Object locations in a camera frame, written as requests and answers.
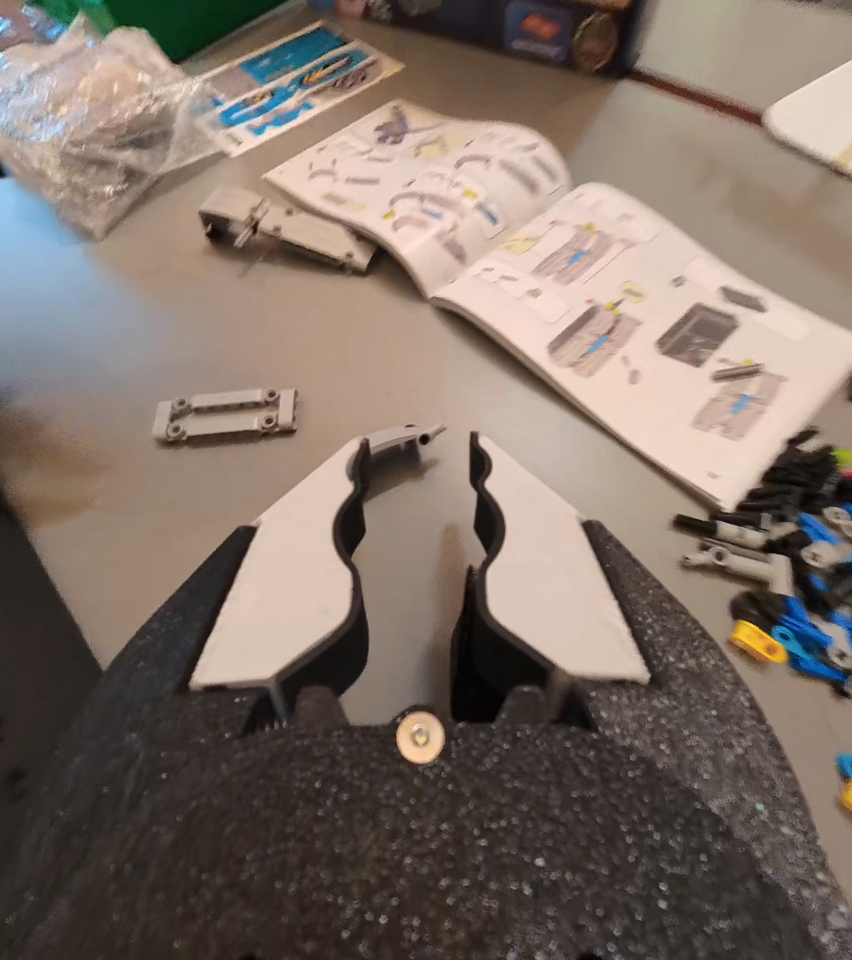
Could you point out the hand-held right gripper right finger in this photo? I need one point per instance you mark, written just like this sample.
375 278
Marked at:
546 592

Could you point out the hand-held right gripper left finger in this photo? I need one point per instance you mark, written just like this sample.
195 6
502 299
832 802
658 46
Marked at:
283 592

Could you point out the grey brick frame piece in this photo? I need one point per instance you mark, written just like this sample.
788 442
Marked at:
223 400

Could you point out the grey desk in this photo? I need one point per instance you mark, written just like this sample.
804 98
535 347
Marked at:
171 330

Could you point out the pile of small brick parts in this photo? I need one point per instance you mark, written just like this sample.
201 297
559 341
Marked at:
831 570

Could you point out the open instruction booklet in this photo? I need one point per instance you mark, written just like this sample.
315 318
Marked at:
621 300

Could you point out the grey brick panel assembly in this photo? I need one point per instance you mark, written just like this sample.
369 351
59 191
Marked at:
306 236

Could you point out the crumpled clear plastic bag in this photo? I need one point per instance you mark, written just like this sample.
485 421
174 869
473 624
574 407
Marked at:
96 127

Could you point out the blue sticker sheet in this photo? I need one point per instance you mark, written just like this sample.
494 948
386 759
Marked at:
298 82

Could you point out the dark blue toy box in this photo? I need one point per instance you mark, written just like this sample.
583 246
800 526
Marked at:
546 37

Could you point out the green plastic bin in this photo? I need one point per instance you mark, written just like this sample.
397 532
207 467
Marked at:
171 26

